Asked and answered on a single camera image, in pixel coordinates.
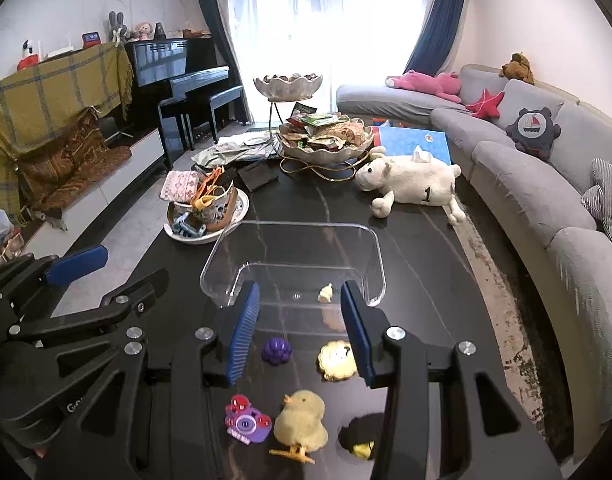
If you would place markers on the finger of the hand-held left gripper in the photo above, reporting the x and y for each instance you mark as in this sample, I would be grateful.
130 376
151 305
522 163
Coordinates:
126 305
78 265

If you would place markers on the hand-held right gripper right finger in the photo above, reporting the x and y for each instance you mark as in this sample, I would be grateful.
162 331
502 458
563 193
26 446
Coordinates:
358 335

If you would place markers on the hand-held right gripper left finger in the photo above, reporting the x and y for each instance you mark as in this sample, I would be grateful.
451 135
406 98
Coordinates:
243 332

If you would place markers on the purple grape toy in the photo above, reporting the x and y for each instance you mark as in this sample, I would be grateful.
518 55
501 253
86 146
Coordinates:
277 351

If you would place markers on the purple camera toy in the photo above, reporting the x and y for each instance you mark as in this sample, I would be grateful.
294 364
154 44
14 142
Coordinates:
246 420

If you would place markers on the yellow plush chick toy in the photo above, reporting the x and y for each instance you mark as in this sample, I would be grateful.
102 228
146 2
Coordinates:
302 420

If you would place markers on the black bowl with green toy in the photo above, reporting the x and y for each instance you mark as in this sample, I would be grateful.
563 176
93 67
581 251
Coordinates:
358 437

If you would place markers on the clear plastic container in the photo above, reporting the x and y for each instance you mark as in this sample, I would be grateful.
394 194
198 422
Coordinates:
296 240

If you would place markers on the black marble desktop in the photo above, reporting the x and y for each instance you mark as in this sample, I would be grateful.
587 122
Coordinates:
426 280

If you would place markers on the small cream pig figure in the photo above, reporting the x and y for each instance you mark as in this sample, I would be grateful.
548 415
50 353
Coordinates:
326 292

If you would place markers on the blue toy car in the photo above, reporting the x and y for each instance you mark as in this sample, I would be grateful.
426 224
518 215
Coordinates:
188 227

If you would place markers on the white low cabinet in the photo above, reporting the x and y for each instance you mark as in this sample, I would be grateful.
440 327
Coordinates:
121 170

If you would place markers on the brown patterned cloth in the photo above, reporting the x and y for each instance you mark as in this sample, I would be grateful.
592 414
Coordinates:
71 160

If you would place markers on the white oval plate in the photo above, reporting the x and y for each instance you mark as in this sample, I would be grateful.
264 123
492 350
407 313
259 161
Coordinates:
228 222

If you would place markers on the blue patterned ceramic cup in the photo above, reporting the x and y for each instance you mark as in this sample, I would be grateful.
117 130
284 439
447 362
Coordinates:
213 210

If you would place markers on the pink patterned pouch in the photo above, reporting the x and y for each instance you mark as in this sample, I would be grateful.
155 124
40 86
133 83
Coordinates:
181 185

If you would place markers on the orange snack packet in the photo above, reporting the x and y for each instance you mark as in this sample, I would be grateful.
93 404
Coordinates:
208 185

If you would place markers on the mottled floor rug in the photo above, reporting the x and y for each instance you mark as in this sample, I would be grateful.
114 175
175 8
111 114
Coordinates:
496 270

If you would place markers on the black box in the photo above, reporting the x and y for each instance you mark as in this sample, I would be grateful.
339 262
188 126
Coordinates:
257 176

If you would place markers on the white plush sheep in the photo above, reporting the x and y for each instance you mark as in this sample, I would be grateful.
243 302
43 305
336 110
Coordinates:
411 180

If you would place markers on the yellow plaid blanket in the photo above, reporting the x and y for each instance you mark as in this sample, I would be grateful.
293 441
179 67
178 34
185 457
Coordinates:
51 90

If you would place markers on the folded newspaper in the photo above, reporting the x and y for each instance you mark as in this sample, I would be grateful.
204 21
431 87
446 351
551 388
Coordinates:
231 152

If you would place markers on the blue book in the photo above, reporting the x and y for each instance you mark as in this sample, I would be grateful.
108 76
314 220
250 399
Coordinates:
416 145

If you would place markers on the black piano bench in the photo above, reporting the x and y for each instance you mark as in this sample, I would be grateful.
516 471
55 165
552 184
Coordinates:
201 105

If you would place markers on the pile of snack packets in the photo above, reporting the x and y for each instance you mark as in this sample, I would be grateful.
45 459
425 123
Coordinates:
321 130

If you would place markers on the white router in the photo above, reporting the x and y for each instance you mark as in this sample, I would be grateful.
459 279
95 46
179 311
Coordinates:
61 52

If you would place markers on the black upright piano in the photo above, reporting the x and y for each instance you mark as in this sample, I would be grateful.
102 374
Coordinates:
176 67

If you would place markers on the small blue screen clock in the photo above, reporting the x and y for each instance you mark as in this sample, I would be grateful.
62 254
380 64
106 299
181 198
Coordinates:
91 37

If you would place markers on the grey curved sofa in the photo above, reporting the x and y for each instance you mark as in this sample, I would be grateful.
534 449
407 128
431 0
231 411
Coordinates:
526 175

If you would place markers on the grey plush bunny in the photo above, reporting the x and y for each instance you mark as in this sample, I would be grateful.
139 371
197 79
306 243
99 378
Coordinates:
117 25

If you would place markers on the pink plush doll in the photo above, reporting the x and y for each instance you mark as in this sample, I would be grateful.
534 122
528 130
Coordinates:
143 30

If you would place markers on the dark metronome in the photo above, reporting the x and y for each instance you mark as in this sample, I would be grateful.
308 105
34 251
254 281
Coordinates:
159 30

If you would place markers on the small scalloped white bowl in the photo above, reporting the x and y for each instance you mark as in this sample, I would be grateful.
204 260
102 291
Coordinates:
287 86

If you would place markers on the pink plush bear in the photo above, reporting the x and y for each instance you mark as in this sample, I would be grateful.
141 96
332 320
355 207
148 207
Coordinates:
426 85

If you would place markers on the red star plush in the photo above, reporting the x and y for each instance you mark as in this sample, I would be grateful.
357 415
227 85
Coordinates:
486 102

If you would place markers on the blue curtain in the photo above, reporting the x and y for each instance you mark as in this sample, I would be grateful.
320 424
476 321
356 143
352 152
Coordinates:
218 35
441 15

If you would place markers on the navy ship wheel cushion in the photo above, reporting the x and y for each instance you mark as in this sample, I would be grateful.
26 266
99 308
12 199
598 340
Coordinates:
533 130

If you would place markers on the grey striped pillow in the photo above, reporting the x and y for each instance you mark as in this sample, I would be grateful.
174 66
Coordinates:
606 195

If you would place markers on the brown plush dog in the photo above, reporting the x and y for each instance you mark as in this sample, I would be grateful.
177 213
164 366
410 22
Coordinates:
518 67

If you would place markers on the white sheer curtain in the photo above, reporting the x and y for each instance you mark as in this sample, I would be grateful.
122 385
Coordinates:
326 20

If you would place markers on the white and red camera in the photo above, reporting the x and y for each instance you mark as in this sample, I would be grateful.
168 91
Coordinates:
30 52

